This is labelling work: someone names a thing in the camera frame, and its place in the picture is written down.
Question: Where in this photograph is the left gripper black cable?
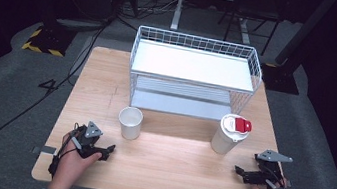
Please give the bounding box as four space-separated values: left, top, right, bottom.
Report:
46 119 89 182

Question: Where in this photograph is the yellow black striped floor base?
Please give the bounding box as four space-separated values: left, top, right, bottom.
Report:
20 21 78 60

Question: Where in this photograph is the black stand with slanted pole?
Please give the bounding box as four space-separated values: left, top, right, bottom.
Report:
257 0 337 100

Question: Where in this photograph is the person's left hand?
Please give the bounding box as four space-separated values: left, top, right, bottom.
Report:
48 130 105 189

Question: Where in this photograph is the bundle of floor cables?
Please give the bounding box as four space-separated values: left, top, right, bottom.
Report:
112 0 185 39

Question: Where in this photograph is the white tumbler with red lid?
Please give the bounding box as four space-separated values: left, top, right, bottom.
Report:
208 111 255 160

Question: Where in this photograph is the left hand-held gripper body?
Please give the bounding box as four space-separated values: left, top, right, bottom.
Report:
68 118 110 163

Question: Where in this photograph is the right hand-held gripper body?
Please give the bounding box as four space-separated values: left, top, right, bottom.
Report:
242 146 295 189

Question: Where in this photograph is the white wire shelf rack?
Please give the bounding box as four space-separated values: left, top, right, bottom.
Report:
122 24 269 128

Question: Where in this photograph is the long black floor cable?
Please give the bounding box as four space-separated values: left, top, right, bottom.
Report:
0 2 115 189

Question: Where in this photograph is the white paper cup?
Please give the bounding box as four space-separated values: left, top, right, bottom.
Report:
114 104 146 143

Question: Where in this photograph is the black metal chair frame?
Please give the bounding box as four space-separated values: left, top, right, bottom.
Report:
213 0 287 59

